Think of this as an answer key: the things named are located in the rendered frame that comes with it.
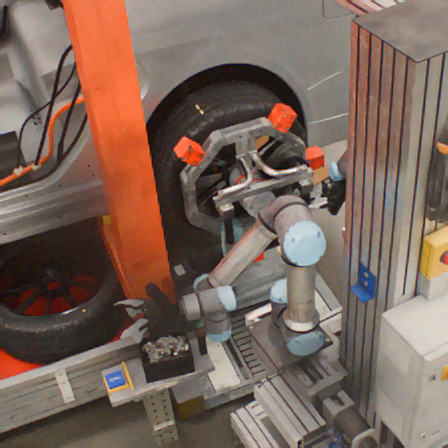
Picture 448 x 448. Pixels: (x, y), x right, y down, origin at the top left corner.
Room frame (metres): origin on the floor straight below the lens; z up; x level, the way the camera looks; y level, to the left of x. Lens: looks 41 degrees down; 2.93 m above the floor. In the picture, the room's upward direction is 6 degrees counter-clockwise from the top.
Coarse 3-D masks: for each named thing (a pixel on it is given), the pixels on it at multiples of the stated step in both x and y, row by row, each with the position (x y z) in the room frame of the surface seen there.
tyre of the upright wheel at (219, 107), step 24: (192, 96) 2.81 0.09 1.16; (216, 96) 2.76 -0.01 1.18; (240, 96) 2.75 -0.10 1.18; (264, 96) 2.80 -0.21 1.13; (168, 120) 2.77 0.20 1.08; (192, 120) 2.67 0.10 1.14; (216, 120) 2.63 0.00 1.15; (240, 120) 2.66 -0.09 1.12; (168, 144) 2.66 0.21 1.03; (168, 168) 2.58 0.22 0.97; (168, 192) 2.56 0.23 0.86
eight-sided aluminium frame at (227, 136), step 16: (224, 128) 2.61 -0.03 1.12; (240, 128) 2.61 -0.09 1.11; (256, 128) 2.59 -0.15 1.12; (272, 128) 2.61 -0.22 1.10; (208, 144) 2.57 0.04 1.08; (224, 144) 2.54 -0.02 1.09; (208, 160) 2.52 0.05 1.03; (192, 176) 2.50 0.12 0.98; (192, 192) 2.50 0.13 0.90; (288, 192) 2.68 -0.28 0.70; (192, 208) 2.50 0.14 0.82; (208, 224) 2.51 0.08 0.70
